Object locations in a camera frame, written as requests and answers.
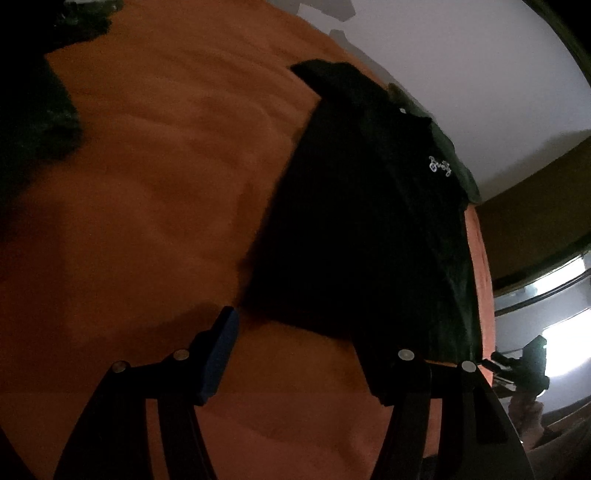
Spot grey folded cloth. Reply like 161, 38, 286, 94
388, 83, 483, 206

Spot orange blanket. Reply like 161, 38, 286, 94
0, 0, 498, 480

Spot metal framed door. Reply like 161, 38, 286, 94
492, 251, 591, 320

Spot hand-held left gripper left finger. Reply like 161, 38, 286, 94
54, 305, 241, 480

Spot black shirt with flower print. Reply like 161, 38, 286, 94
240, 60, 484, 366

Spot dark grey jeans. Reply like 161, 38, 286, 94
0, 48, 85, 208

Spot person's right hand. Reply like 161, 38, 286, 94
508, 392, 546, 446

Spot dark patterned garment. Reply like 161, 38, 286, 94
48, 0, 125, 46

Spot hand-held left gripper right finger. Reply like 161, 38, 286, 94
373, 347, 536, 480

